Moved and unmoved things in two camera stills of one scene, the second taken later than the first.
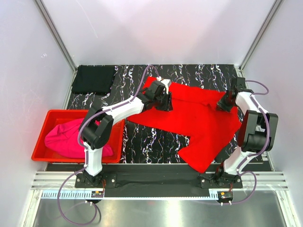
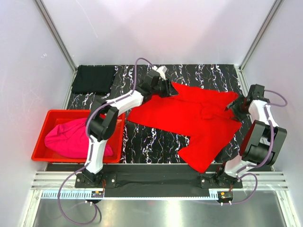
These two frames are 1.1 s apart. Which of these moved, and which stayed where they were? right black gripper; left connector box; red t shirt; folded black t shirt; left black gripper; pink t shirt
Moved: right black gripper; left black gripper
Stayed: pink t shirt; red t shirt; left connector box; folded black t shirt
